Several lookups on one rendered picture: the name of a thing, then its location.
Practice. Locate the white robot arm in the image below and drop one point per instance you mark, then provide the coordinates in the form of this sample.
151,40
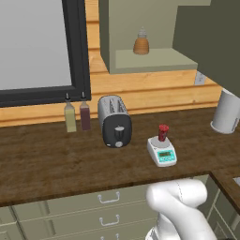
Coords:
179,206

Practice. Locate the red yogurt cup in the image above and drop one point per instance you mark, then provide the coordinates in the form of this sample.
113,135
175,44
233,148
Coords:
162,132

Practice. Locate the white digital scale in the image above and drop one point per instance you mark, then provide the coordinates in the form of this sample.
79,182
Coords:
161,151

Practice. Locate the olive cabinet door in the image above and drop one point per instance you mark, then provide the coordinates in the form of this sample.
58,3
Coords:
212,37

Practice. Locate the olive base cabinet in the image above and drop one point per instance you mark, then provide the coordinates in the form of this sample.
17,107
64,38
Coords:
7,224
223,212

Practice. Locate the silver black toaster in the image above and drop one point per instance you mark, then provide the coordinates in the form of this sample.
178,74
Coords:
114,122

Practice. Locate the dark red vinegar bottle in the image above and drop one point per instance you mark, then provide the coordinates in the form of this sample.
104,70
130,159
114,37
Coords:
85,115

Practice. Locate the yellow oil bottle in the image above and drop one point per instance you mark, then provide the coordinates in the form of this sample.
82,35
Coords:
70,116

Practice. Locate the amber honey jar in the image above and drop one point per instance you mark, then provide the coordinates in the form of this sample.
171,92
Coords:
141,44

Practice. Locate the olive drawer front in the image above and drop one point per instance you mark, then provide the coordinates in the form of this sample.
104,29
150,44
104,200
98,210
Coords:
78,222
125,235
81,201

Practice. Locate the black framed window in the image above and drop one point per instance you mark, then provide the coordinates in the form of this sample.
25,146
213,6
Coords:
37,47

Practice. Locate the olive open wall cabinet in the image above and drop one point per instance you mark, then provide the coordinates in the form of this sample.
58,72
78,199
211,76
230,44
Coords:
143,37

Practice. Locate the grey wall socket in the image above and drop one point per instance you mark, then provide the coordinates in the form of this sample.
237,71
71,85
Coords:
200,78

